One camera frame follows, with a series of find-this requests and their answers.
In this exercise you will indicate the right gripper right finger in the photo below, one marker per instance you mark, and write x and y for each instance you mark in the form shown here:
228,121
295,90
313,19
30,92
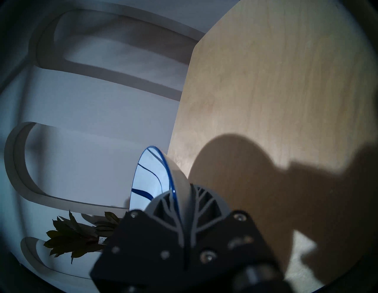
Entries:
230,242

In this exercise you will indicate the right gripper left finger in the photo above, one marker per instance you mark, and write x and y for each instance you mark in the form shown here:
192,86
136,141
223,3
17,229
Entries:
141,251

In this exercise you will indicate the white plate with blue stripes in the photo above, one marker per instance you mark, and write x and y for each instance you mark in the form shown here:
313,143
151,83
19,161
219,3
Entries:
150,177

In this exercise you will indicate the tall potted green plant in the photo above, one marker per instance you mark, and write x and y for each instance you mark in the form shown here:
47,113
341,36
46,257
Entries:
73,239

